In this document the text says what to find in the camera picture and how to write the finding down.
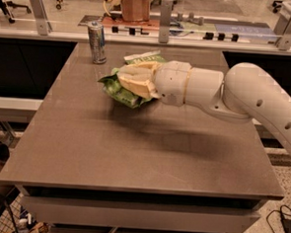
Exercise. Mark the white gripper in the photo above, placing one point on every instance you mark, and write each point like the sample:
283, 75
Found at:
171, 81

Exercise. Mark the green rice chip bag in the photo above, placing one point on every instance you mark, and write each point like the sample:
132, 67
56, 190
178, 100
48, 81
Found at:
114, 89

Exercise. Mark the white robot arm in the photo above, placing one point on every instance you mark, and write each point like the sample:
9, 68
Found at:
243, 93

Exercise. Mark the crumpled green snack bag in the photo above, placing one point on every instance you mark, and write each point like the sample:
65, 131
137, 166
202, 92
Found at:
154, 55

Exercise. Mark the silver drink can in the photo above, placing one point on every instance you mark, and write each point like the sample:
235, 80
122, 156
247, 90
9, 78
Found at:
97, 42

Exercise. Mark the grey table drawer base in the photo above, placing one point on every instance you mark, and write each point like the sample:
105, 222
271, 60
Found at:
66, 215

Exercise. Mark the middle metal glass bracket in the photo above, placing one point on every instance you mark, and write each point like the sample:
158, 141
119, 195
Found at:
164, 22

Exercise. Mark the left metal glass bracket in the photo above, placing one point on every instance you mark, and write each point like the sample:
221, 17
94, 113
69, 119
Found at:
42, 24

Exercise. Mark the wire basket cart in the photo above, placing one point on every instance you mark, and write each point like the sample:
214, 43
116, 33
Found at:
14, 218

